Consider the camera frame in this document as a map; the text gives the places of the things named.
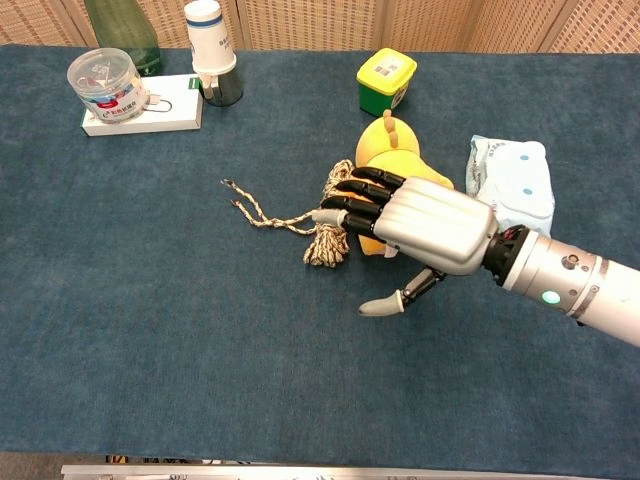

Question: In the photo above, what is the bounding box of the clear plastic clip jar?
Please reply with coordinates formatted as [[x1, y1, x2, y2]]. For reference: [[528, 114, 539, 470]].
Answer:
[[66, 47, 149, 124]]

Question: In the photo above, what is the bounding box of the blue table cloth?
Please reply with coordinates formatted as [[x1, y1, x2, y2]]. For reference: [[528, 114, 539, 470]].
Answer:
[[0, 43, 640, 467]]

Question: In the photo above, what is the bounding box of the yellow plush dinosaur toy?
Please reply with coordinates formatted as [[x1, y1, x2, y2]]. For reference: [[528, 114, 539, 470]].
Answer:
[[353, 109, 456, 259]]

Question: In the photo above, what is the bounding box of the aluminium frame rail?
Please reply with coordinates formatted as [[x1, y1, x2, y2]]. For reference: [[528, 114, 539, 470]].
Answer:
[[60, 463, 640, 480]]

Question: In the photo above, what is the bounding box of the white wet wipes pack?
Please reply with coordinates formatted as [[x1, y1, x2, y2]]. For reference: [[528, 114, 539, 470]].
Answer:
[[465, 134, 557, 238]]

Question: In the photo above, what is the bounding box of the green glass bottle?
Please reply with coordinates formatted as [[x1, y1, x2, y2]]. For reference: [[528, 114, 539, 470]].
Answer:
[[83, 0, 163, 77]]

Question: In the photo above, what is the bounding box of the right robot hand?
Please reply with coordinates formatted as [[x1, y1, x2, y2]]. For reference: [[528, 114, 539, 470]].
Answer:
[[310, 167, 501, 318]]

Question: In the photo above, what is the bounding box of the white flat cardboard box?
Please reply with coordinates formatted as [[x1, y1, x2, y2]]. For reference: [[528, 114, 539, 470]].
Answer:
[[80, 73, 205, 138]]

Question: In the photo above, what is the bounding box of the wicker folding screen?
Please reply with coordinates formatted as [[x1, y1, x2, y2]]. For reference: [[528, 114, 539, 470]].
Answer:
[[0, 0, 640, 54]]

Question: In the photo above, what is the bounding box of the beige braided rope bundle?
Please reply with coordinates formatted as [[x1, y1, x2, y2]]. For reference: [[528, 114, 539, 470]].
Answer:
[[220, 158, 357, 268]]

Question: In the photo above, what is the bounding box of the white cup with handle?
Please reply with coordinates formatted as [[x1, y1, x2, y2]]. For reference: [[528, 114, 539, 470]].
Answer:
[[183, 0, 238, 77]]

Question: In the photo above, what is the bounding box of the green container with yellow lid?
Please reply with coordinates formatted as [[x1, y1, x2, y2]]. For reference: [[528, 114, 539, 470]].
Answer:
[[355, 47, 419, 118]]

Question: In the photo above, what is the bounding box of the dark glass cup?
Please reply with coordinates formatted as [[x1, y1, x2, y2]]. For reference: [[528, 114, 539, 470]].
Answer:
[[198, 63, 245, 108]]

